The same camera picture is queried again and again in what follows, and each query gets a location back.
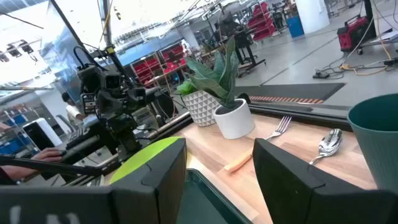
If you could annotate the snake plant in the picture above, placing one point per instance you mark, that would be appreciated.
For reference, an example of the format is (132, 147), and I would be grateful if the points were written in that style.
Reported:
(224, 77)

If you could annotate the silver metal spoon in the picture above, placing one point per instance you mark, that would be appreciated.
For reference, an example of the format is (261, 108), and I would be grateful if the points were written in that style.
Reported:
(329, 144)

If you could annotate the person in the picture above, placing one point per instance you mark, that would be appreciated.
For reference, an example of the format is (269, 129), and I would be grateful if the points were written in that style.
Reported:
(73, 112)

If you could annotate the red and black tool case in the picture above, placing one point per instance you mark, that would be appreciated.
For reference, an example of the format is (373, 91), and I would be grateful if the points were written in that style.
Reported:
(353, 34)

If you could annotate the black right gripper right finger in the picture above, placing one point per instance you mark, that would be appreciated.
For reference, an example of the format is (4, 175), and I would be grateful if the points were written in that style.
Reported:
(289, 193)

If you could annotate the lime green plate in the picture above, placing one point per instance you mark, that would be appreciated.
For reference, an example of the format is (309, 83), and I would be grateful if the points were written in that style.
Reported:
(140, 157)

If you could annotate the dark green plastic cup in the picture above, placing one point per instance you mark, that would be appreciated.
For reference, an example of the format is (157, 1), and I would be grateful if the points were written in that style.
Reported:
(379, 146)

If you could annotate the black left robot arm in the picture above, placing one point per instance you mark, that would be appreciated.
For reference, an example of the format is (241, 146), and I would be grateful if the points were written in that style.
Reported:
(124, 137)

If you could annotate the smooth white plant pot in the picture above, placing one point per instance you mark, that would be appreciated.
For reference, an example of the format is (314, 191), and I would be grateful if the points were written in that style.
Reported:
(234, 123)

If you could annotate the dark green tray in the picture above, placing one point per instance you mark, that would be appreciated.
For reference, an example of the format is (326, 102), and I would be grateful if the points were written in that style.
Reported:
(202, 202)

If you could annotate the black floor mat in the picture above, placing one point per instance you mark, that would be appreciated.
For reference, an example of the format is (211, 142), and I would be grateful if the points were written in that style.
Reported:
(289, 91)

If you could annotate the black stand table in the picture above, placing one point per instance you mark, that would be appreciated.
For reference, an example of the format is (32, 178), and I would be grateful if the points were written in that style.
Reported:
(245, 46)

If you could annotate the person's forearm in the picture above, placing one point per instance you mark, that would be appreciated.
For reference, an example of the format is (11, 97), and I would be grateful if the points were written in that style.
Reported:
(15, 171)

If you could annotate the white and black appliance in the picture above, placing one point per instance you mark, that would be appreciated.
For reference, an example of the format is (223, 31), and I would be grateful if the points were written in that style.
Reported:
(42, 133)

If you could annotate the white round pillar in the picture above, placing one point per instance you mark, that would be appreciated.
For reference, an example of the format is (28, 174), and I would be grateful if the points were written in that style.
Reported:
(312, 15)

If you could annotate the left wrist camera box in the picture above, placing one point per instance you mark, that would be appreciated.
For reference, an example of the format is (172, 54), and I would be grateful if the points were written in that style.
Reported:
(99, 79)

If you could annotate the black power strip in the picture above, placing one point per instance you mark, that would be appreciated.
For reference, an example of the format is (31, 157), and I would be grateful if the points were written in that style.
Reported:
(320, 74)

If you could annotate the red shelving rack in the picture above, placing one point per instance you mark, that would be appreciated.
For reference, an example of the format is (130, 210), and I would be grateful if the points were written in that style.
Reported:
(146, 68)
(174, 57)
(261, 21)

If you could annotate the blue bin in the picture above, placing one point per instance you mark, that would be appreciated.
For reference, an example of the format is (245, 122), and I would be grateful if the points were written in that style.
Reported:
(294, 27)

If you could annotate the person's hand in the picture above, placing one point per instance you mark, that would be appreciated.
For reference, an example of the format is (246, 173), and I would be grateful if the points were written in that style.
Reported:
(48, 154)

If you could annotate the black horizontal rod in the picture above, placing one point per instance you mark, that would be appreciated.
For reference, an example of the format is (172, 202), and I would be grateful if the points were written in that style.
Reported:
(46, 166)

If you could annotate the white triangle-patterned plant pot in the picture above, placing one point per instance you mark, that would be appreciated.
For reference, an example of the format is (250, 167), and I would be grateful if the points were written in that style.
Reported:
(200, 109)

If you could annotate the small bright green plant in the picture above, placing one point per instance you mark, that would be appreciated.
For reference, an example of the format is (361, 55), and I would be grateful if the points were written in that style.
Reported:
(186, 88)

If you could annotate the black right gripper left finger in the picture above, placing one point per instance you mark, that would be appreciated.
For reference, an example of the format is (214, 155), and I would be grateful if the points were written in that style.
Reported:
(149, 193)

